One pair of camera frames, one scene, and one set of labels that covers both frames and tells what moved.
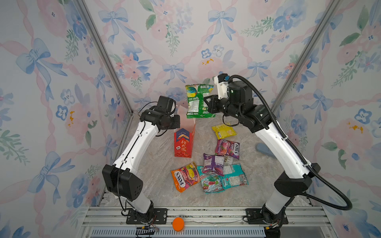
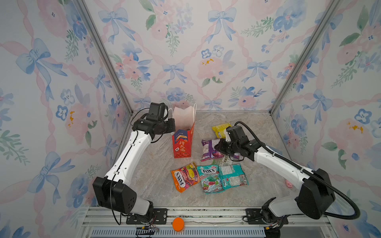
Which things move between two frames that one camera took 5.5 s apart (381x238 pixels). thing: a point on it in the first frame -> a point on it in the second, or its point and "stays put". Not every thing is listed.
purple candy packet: [213, 164] -> [209, 150]
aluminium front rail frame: [206, 221] stays put
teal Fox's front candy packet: [211, 182] stays put
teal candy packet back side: [233, 175] stays put
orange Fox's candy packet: [186, 176] stays put
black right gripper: [213, 105] -> [221, 145]
